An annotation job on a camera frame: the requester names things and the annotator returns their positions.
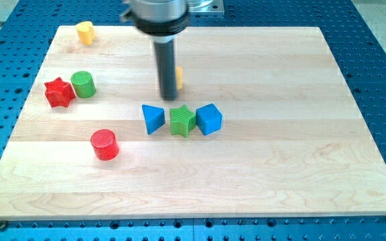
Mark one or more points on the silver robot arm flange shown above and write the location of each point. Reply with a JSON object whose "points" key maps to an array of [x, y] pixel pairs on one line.
{"points": [[157, 17]]}

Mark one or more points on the red cylinder block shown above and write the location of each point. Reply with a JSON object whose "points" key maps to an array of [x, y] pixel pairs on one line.
{"points": [[104, 144]]}

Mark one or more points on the light wooden board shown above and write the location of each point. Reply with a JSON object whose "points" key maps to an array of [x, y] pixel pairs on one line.
{"points": [[293, 141]]}

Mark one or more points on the yellow hexagon block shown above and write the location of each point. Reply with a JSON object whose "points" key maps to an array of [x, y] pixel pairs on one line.
{"points": [[179, 79]]}

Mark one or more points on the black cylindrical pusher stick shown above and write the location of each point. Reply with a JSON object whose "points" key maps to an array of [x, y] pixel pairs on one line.
{"points": [[166, 66]]}

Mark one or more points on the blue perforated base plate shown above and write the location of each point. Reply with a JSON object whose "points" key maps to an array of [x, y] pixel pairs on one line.
{"points": [[26, 34]]}

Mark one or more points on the yellow heart block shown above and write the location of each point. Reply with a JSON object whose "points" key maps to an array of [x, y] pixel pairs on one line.
{"points": [[85, 31]]}

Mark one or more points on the green cylinder block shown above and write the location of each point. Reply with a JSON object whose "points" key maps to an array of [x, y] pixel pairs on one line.
{"points": [[83, 84]]}

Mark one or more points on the blue cube block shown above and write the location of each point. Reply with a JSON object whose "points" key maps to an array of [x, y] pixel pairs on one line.
{"points": [[208, 119]]}

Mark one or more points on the blue triangle block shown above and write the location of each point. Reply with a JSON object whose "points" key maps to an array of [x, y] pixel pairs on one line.
{"points": [[154, 117]]}

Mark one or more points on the green star block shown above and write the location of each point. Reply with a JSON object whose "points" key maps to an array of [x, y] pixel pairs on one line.
{"points": [[182, 121]]}

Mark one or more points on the red star block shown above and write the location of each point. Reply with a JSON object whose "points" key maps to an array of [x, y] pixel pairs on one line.
{"points": [[59, 93]]}

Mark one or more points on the clear acrylic mount plate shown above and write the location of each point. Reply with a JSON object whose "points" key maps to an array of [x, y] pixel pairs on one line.
{"points": [[206, 7]]}

